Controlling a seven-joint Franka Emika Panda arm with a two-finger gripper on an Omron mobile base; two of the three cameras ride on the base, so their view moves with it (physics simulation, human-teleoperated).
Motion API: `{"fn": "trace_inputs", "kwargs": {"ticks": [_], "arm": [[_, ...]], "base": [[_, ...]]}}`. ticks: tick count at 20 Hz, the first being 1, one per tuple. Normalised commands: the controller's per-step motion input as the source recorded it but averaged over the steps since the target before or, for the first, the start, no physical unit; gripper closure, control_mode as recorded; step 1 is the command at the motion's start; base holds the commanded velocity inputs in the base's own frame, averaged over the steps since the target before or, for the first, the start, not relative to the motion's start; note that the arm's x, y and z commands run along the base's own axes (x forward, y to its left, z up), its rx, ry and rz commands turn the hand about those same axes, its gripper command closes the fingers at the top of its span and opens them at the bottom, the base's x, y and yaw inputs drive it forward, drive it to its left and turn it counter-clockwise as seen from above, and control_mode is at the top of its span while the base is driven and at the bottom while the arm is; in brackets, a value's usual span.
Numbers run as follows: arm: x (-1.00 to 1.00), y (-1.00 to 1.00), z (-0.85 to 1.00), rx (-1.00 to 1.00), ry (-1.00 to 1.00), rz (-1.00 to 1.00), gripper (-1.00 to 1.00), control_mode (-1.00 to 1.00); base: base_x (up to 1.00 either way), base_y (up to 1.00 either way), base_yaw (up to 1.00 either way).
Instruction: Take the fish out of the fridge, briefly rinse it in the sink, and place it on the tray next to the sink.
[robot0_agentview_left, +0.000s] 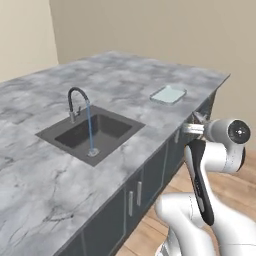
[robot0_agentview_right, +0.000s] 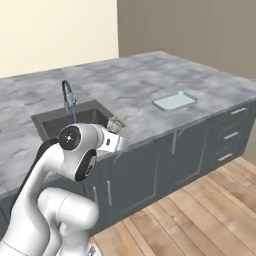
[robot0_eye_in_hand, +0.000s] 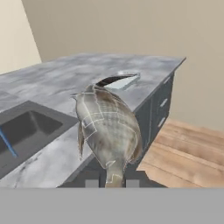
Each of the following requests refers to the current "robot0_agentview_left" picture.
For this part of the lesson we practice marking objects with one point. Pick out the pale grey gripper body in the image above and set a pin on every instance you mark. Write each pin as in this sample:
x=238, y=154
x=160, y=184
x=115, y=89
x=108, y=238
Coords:
x=193, y=128

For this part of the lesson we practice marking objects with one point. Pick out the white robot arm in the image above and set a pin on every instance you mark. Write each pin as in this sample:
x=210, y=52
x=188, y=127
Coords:
x=230, y=220

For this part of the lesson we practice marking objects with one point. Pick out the dark grey sink basin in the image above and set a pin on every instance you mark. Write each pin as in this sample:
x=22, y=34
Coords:
x=100, y=130

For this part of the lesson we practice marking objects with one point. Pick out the dark grey cupboard door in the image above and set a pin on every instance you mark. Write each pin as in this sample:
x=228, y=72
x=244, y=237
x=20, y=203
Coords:
x=74, y=247
x=204, y=108
x=105, y=226
x=172, y=156
x=153, y=176

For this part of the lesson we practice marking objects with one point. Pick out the blue water stream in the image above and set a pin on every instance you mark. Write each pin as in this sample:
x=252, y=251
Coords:
x=90, y=126

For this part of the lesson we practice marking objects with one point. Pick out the black and silver tap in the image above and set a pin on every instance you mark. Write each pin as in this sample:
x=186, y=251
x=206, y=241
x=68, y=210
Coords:
x=72, y=100

